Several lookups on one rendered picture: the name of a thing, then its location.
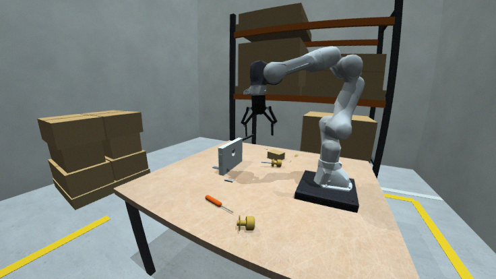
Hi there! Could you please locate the tan rectangular box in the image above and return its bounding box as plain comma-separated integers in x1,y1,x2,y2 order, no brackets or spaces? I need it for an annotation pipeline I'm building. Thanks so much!
267,150,285,161

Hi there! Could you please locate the orange-handled screwdriver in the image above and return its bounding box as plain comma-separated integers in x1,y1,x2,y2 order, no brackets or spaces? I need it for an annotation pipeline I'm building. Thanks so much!
205,195,233,212

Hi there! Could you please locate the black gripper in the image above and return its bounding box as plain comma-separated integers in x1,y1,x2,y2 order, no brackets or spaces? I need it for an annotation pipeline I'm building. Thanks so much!
241,95,277,137

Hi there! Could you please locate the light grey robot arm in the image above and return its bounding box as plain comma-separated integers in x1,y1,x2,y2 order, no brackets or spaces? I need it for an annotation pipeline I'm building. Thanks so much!
243,46,365,191

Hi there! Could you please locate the brass door knob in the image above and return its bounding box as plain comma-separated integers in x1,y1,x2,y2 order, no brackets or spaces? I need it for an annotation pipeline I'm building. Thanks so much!
263,159,282,167
237,215,255,231

